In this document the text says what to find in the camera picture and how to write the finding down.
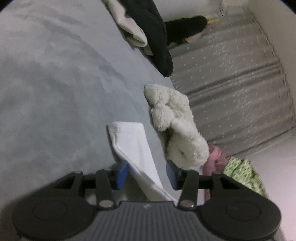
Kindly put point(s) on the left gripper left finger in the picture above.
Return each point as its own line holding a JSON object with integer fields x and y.
{"x": 68, "y": 206}

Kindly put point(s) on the folded mauve comforter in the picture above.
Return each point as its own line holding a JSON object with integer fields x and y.
{"x": 216, "y": 161}

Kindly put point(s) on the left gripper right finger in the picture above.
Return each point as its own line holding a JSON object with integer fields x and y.
{"x": 225, "y": 207}

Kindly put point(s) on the black garment on bed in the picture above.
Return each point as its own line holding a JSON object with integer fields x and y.
{"x": 147, "y": 17}

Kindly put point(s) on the white plush dog toy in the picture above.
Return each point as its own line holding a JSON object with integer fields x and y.
{"x": 170, "y": 111}

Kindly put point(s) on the cream cloth under black garment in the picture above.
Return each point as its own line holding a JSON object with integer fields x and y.
{"x": 135, "y": 35}

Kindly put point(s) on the white Pooh sweatshirt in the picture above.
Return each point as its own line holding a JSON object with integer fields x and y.
{"x": 145, "y": 151}

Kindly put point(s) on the green patterned cloth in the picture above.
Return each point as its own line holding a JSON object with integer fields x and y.
{"x": 242, "y": 171}

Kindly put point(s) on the black hanging garment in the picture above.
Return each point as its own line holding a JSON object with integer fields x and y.
{"x": 179, "y": 29}

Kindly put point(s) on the grey dotted curtain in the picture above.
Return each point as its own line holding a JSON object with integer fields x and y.
{"x": 236, "y": 86}

